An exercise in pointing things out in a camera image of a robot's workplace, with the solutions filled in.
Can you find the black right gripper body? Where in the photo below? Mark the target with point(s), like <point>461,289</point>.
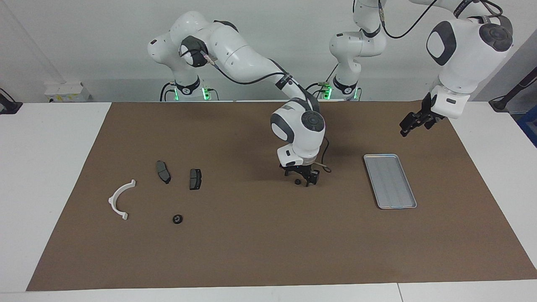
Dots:
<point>300,170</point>

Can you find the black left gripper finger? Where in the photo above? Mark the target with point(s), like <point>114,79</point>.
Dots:
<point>409,121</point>
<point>430,124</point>

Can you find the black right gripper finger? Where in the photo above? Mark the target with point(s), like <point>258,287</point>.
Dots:
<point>288,172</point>
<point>312,178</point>

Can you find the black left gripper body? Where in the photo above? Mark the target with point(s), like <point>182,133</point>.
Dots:
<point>426,112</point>

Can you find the large black bearing gear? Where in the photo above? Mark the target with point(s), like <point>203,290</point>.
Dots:
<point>177,219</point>

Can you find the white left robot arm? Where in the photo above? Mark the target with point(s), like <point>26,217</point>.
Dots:
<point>461,63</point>

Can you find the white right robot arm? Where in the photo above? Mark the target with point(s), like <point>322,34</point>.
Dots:
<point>243,54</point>

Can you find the silver metal tray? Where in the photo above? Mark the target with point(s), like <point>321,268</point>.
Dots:
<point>390,180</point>

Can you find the black stand with pole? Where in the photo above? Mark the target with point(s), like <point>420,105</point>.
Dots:
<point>501,104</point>

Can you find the brown table mat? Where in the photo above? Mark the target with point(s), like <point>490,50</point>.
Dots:
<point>251,251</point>

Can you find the rectangular dark grey brake pad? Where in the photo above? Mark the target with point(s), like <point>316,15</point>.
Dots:
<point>195,179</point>

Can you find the blue bin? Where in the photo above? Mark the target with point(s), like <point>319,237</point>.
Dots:
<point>529,126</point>

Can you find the long dark grey brake pad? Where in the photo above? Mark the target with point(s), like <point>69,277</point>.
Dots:
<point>163,172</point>

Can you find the white power strip box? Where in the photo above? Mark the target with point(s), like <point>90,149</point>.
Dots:
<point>67,92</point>

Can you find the white semicircular bracket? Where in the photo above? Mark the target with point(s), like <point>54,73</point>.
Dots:
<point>111,201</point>

